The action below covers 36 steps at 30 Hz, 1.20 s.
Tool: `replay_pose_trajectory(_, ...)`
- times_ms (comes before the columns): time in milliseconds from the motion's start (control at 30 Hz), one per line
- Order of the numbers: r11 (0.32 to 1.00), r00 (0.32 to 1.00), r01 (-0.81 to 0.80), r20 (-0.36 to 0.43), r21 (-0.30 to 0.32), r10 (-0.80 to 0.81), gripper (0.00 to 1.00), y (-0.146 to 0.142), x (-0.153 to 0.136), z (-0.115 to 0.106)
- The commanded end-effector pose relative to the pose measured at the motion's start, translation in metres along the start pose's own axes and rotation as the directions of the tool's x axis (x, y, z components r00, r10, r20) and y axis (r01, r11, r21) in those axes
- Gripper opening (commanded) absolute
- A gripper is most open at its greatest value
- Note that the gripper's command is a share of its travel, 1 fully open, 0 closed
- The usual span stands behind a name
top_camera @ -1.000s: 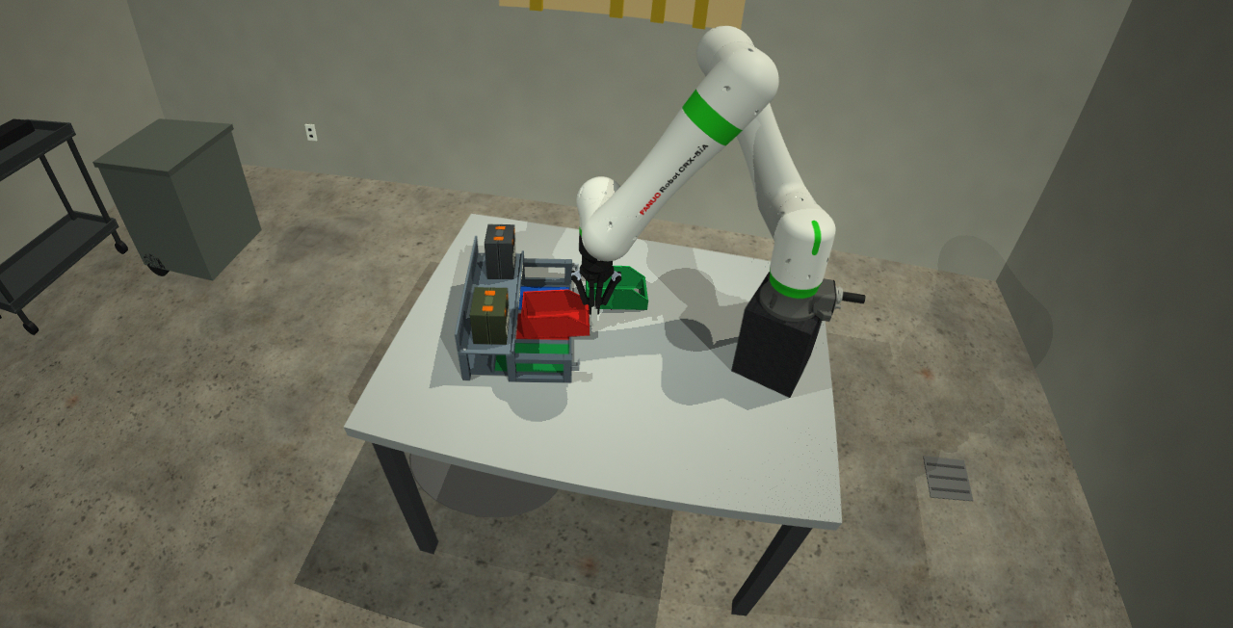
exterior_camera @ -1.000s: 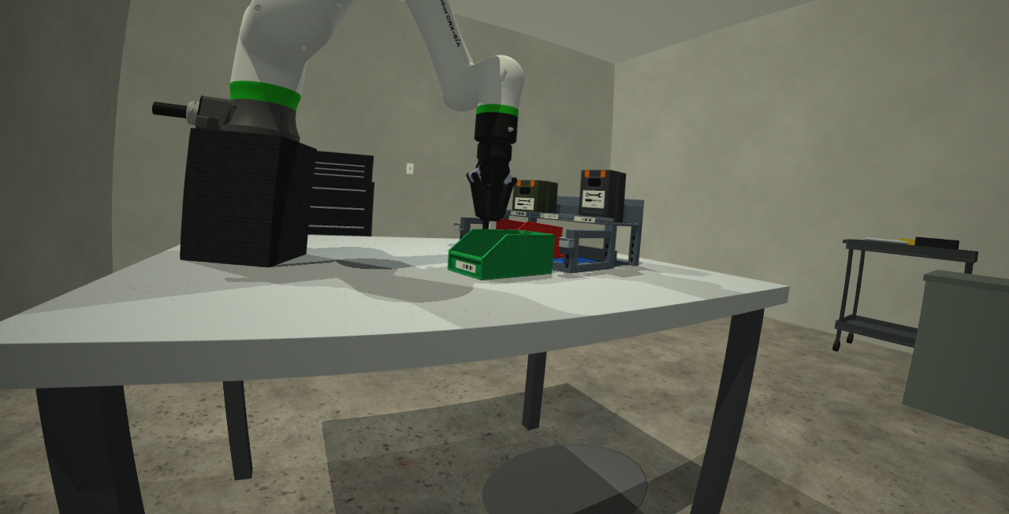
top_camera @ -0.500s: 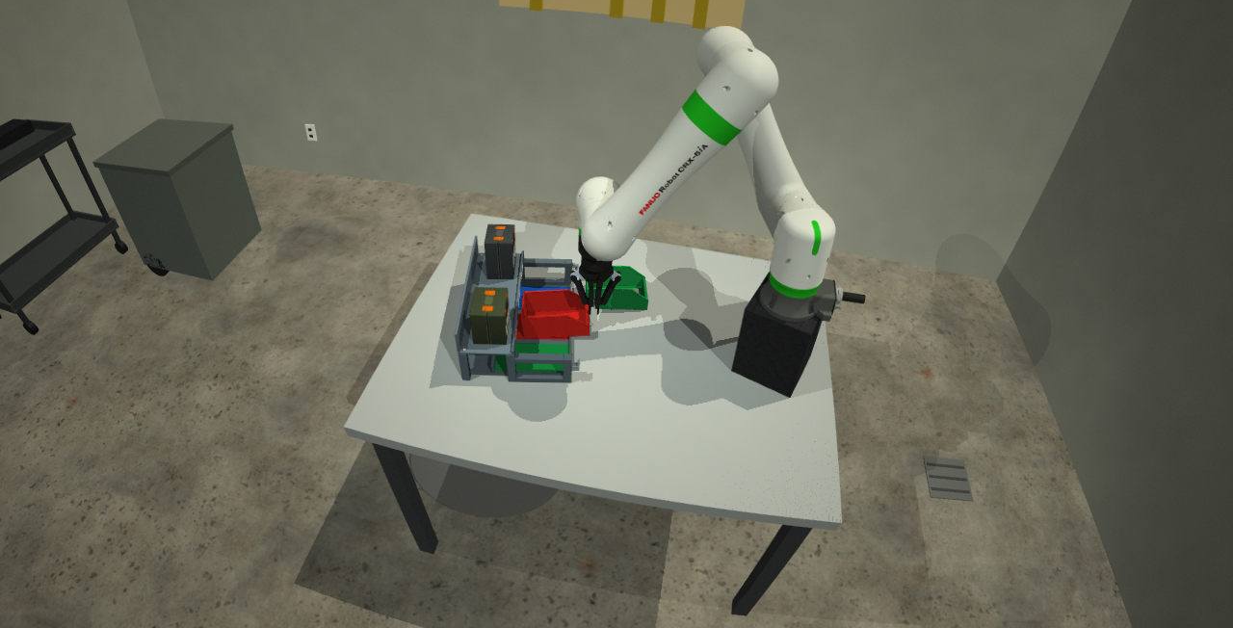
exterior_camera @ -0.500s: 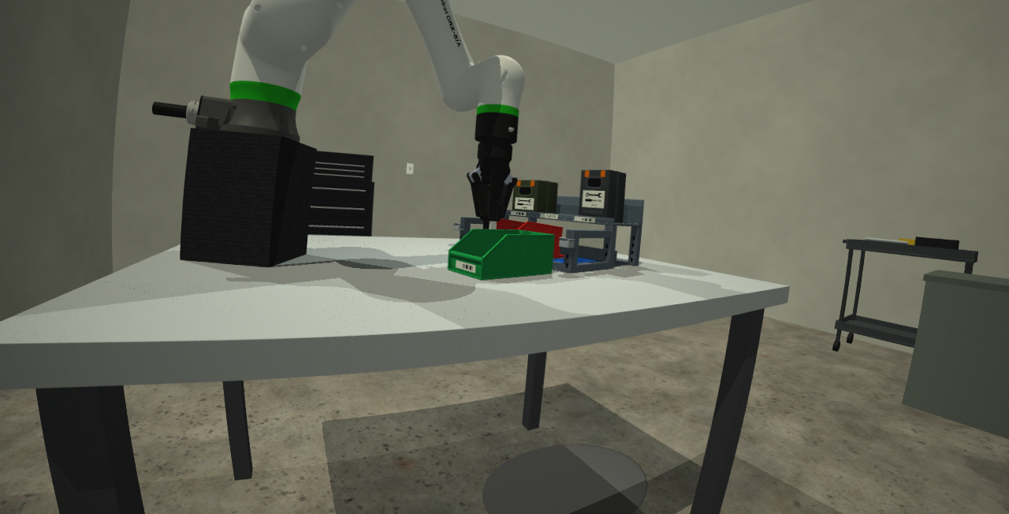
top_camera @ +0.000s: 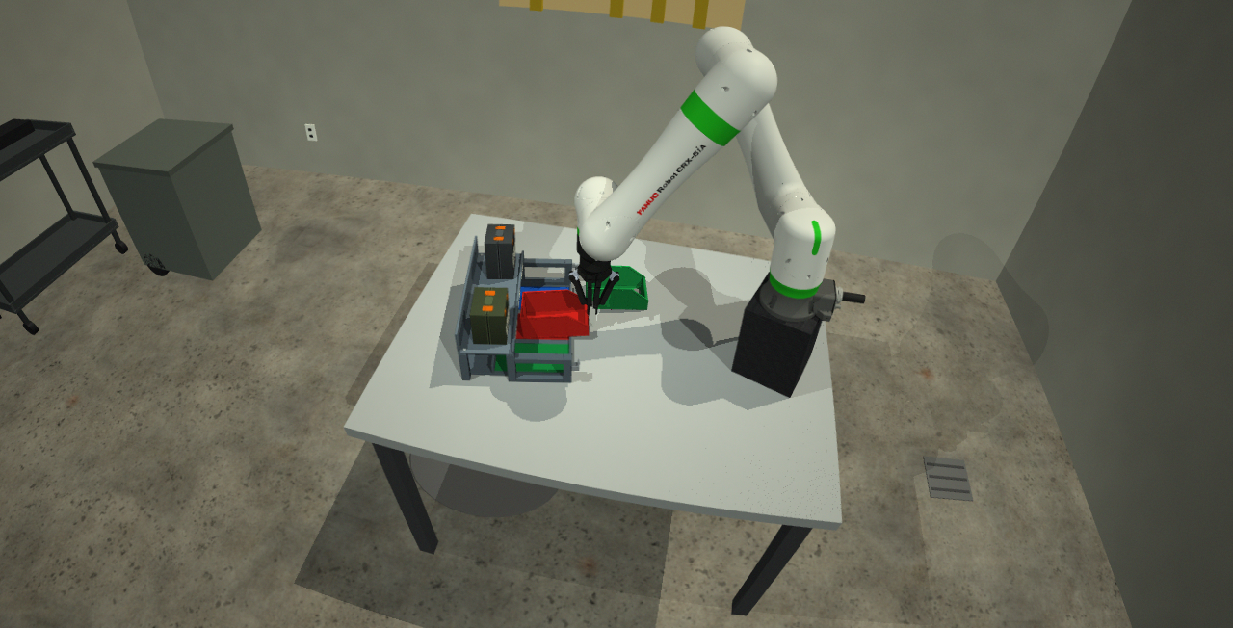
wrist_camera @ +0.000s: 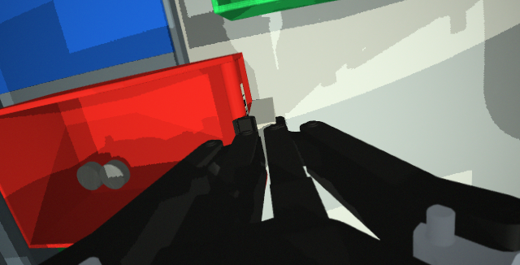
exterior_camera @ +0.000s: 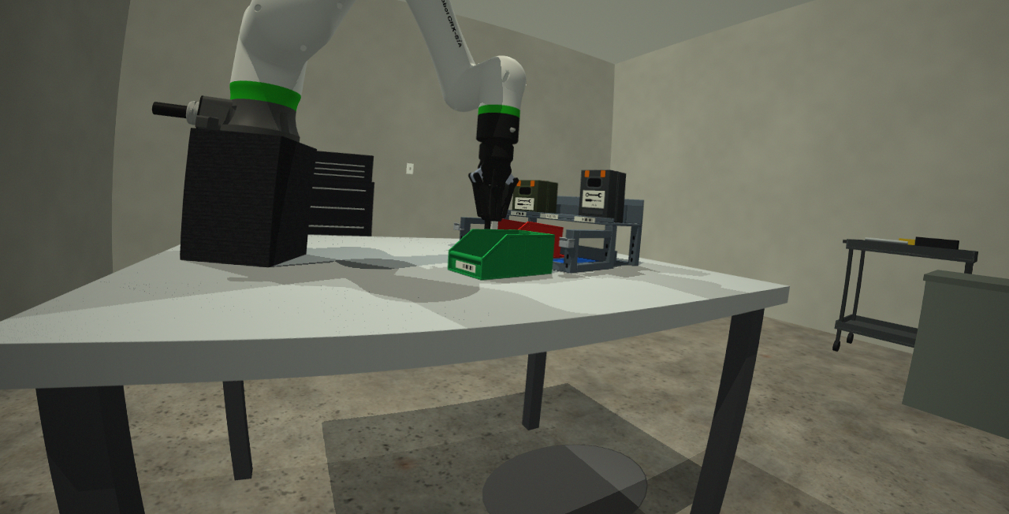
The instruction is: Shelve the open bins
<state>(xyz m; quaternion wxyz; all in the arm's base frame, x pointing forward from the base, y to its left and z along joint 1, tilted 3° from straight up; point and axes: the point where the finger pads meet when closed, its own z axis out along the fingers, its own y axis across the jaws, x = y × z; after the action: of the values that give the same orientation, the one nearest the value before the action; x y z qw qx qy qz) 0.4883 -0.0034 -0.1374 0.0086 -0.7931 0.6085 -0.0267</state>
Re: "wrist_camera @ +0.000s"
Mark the red bin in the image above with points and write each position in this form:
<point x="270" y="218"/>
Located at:
<point x="149" y="123"/>

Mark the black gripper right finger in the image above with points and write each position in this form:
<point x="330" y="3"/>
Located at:
<point x="439" y="221"/>

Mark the grey metal disc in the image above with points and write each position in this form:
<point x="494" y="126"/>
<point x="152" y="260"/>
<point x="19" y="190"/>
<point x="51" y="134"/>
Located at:
<point x="114" y="174"/>
<point x="88" y="175"/>

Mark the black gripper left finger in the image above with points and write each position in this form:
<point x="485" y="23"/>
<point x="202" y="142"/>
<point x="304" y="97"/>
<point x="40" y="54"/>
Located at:
<point x="202" y="230"/>

